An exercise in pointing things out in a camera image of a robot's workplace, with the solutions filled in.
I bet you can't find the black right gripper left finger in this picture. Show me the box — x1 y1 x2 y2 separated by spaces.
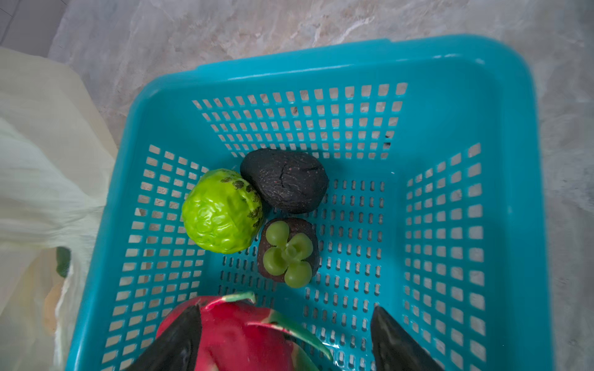
127 306 202 371

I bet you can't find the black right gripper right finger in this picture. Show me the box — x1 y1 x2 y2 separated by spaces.
371 305 443 371

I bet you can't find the dark mangosteen green cap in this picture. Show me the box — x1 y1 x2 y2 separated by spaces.
257 218 320 288

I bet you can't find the bright green custard apple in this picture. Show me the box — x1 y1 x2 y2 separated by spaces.
182 168 264 254

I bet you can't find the dark green avocado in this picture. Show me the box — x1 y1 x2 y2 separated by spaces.
240 148 329 214

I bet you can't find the cream printed plastic bag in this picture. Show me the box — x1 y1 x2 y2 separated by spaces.
1 48 118 370

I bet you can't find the pink dragon fruit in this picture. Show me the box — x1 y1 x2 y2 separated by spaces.
156 292 333 370

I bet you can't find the teal plastic basket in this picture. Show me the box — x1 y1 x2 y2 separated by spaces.
67 36 554 370

